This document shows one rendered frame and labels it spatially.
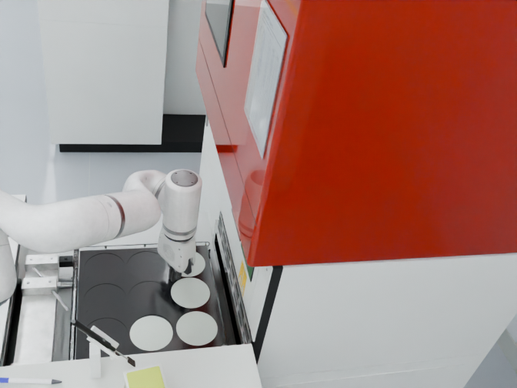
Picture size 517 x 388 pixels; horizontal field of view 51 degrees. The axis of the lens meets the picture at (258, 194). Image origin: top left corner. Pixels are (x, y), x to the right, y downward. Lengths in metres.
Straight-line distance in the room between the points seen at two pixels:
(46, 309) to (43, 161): 2.00
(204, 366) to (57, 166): 2.26
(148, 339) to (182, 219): 0.30
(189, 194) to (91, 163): 2.14
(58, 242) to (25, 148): 2.52
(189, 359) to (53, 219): 0.46
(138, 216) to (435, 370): 0.96
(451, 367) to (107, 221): 1.06
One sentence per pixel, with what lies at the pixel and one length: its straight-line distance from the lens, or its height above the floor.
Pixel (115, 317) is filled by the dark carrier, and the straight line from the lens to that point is 1.40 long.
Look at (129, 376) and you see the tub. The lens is 1.15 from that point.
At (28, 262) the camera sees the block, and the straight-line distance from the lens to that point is 1.53.
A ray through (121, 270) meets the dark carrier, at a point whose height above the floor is 0.90.
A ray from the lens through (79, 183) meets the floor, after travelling 3.20.
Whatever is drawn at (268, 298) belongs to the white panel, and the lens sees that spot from 1.17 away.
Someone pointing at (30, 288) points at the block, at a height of 0.91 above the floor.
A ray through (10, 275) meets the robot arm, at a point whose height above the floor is 1.23.
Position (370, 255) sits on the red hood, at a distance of 1.16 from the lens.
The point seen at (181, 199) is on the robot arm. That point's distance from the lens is 1.24.
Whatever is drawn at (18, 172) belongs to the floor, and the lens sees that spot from 3.32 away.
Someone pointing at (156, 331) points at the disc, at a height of 0.90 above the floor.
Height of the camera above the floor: 2.01
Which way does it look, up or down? 39 degrees down
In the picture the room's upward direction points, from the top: 12 degrees clockwise
